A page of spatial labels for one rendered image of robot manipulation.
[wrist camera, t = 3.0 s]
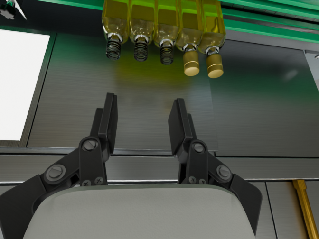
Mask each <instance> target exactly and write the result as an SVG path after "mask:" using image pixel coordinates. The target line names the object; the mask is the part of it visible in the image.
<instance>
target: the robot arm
mask: <svg viewBox="0 0 319 239"><path fill-rule="evenodd" d="M117 122H118V107H117V95H114V93H109V92H108V93H107V94H106V99H105V103H104V108H97V109H96V111H95V115H94V120H93V124H92V128H91V131H90V135H89V136H87V137H85V138H83V139H82V140H81V141H80V143H79V146H78V148H77V149H75V150H74V151H72V152H71V153H69V154H67V155H66V156H64V157H63V158H61V159H60V160H58V161H56V162H55V163H53V164H52V165H51V166H49V167H48V168H47V169H46V171H45V172H44V173H42V174H40V175H39V174H38V175H36V176H34V177H32V178H30V179H28V180H26V181H24V182H22V183H21V184H19V185H17V186H15V187H13V188H11V189H9V190H8V191H6V192H4V193H3V194H2V195H0V228H1V231H2V234H3V238H4V239H256V238H255V236H256V231H257V226H258V220H259V215H260V210H261V205H262V200H263V196H262V193H261V191H260V190H259V189H258V188H257V187H256V186H254V185H252V184H251V183H249V182H248V181H246V180H244V179H243V178H241V177H240V176H238V175H237V174H233V173H232V172H231V170H230V169H229V168H228V167H227V166H226V165H225V164H224V163H222V162H221V161H220V160H218V159H217V158H216V157H214V156H213V155H212V154H210V153H209V152H208V148H207V145H206V144H205V143H204V142H203V141H202V140H199V139H197V135H196V131H195V127H194V123H193V120H192V116H191V114H190V113H187V110H186V106H185V101H184V99H183V98H177V99H176V100H174V102H173V105H172V109H171V112H170V115H169V119H168V125H169V135H170V143H171V151H172V155H174V158H177V159H178V161H179V162H180V163H179V171H178V182H177V184H135V185H108V181H107V174H106V167H105V162H106V161H107V160H109V157H111V154H113V152H114V145H115V137H116V130H117ZM78 183H80V186H79V187H74V186H76V185H77V184H78Z"/></svg>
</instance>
